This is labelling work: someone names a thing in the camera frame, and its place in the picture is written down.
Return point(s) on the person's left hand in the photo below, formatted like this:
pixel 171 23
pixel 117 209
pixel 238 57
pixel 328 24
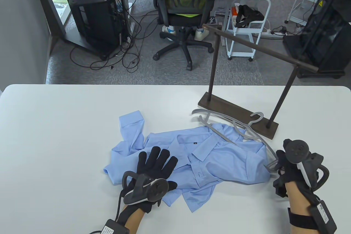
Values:
pixel 153 166

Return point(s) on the person's right hand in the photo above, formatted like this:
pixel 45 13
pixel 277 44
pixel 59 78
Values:
pixel 288 176

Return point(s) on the person's left middle finger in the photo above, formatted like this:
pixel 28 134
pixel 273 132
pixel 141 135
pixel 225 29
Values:
pixel 164 160

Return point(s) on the person's right fingers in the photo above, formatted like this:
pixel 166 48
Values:
pixel 281 160

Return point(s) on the person's left thumb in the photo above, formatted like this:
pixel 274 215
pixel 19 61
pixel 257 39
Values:
pixel 172 185

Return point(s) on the person's left little finger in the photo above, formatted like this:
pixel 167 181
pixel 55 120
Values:
pixel 143 160

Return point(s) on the grey plastic clothes hanger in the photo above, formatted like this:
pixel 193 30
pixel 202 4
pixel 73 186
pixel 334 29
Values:
pixel 219 133

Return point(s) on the person's right forearm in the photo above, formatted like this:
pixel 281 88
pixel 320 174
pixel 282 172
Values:
pixel 297 198

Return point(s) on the person's left forearm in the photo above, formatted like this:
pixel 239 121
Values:
pixel 131 221

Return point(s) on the black controller on left glove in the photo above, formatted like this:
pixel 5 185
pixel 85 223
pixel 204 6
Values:
pixel 149 188

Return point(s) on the light blue shirt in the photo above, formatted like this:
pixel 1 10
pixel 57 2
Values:
pixel 219 160

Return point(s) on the brown tabletop clothes rack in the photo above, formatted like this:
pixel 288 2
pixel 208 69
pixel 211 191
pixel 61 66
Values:
pixel 233 107

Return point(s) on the white trolley cart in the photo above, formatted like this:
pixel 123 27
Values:
pixel 244 42

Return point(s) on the white power strip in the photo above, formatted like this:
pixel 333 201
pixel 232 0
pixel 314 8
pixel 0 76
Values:
pixel 270 33

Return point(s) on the white shoe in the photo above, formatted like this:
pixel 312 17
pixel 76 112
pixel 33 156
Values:
pixel 200 33
pixel 167 29

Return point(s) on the black equipment case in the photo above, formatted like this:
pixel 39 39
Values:
pixel 326 33

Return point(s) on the black office chair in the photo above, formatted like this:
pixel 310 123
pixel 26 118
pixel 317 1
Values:
pixel 182 21

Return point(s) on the black headset on cart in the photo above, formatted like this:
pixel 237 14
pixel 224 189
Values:
pixel 248 16

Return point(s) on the black computer cabinet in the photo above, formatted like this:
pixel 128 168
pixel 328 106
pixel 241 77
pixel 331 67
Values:
pixel 96 17

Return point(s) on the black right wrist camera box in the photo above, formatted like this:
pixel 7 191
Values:
pixel 325 216

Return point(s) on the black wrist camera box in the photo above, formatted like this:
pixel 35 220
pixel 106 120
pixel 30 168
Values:
pixel 325 216
pixel 113 228

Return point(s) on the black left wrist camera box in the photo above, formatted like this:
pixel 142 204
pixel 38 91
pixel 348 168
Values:
pixel 113 228

